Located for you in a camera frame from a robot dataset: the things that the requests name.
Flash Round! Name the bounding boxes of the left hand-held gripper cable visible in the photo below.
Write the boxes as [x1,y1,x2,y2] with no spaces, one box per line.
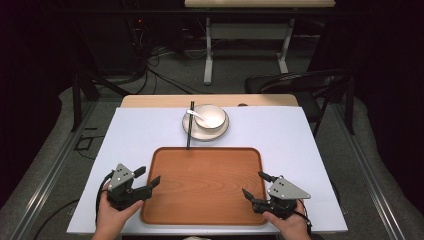
[95,170,115,225]

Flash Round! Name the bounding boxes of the beige bowl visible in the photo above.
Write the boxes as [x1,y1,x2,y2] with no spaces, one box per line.
[193,103,227,131]

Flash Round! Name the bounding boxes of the person's left hand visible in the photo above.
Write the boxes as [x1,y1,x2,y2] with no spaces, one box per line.
[96,190,145,234]

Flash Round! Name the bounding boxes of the white-framed desk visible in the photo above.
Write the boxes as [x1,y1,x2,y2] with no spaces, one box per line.
[183,0,337,86]

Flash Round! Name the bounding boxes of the black floor cable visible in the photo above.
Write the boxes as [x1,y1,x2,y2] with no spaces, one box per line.
[32,198,81,240]

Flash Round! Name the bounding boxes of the beige round plate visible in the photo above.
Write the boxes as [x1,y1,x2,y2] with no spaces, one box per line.
[181,107,230,142]

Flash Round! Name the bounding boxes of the white table cover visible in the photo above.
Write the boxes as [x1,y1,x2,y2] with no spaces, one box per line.
[66,106,349,235]

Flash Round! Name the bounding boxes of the right hand-held gripper cable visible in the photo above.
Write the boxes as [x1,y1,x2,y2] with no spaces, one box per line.
[294,199,313,235]

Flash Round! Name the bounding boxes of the black chopsticks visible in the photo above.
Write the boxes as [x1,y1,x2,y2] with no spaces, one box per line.
[186,100,196,150]

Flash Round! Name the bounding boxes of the brown wooden tray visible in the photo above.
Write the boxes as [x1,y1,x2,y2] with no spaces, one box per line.
[140,146,268,227]

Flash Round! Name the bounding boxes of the dark curtain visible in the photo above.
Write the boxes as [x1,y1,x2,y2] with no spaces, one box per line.
[0,0,78,208]
[308,0,424,214]

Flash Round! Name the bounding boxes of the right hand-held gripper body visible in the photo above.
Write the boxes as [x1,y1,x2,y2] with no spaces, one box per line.
[251,176,312,221]

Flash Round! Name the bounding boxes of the black metal stand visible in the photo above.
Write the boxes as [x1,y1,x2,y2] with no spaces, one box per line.
[70,70,132,133]

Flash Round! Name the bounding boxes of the person's right hand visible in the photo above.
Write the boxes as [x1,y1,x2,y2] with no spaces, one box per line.
[261,199,312,238]

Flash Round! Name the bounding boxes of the grey metal floor rail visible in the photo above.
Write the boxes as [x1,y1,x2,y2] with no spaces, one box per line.
[9,99,98,240]
[332,103,407,240]

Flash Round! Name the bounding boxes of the white spoon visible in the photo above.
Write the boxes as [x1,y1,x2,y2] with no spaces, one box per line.
[186,108,215,128]

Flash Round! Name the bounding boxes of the bundle of floor cables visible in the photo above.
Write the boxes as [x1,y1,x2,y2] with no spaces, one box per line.
[128,19,209,96]

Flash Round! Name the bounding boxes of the hand-held gripper cable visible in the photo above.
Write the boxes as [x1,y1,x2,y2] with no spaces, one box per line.
[294,199,313,235]
[95,170,115,225]

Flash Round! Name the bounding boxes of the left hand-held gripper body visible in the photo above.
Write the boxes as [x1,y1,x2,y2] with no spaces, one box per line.
[106,163,155,212]

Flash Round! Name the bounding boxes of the light wooden table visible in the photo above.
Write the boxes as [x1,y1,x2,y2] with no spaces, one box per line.
[119,93,300,109]

